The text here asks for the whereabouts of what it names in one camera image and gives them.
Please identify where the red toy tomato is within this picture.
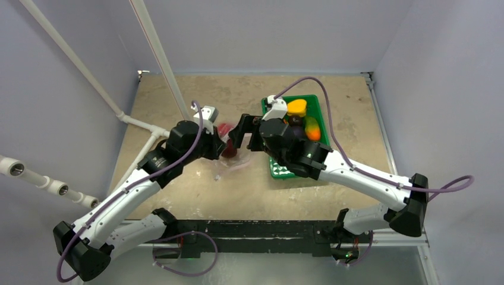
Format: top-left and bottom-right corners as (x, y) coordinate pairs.
(218, 122), (235, 138)

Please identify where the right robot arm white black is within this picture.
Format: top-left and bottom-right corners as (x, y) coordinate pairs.
(228, 114), (427, 242)

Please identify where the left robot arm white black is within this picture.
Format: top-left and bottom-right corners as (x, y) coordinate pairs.
(53, 119), (226, 283)

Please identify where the yellow toy bell pepper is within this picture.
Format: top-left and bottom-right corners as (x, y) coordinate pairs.
(287, 99), (307, 118)

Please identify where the white pvc pipe frame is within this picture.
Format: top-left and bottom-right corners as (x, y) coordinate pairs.
(1, 1), (190, 208)

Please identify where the orange green toy mango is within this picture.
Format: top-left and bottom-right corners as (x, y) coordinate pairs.
(304, 116), (322, 141)

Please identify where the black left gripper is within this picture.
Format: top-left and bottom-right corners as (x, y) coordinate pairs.
(181, 123), (227, 165)

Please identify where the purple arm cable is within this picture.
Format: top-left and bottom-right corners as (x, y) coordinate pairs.
(273, 76), (475, 203)
(56, 100), (204, 283)

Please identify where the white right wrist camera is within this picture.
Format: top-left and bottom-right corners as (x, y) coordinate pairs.
(262, 95), (288, 121)

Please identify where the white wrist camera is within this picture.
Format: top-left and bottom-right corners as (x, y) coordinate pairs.
(262, 95), (288, 121)
(191, 104), (219, 135)

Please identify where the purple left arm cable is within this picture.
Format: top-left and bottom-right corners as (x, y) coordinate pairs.
(56, 100), (204, 283)

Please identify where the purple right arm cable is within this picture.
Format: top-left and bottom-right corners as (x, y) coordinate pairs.
(273, 76), (475, 203)

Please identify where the dark red toy apple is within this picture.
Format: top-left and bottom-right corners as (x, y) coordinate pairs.
(221, 141), (238, 159)

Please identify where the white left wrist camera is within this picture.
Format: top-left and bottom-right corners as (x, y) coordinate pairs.
(191, 104), (219, 135)

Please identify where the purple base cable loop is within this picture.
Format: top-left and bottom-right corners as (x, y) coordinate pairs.
(152, 232), (219, 278)

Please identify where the clear pink zip top bag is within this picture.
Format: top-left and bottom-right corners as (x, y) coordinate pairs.
(212, 134), (257, 182)

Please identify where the green plastic tray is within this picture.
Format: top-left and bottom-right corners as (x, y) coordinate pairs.
(270, 94), (330, 180)

